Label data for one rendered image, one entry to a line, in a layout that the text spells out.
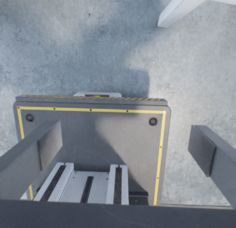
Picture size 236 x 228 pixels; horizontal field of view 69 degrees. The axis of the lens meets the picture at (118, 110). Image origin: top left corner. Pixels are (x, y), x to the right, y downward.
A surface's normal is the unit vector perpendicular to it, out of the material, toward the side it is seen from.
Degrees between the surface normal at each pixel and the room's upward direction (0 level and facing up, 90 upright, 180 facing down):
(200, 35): 0
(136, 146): 0
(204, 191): 0
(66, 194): 90
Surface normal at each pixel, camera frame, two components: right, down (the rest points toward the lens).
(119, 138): -0.04, 0.29
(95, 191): 0.02, -0.96
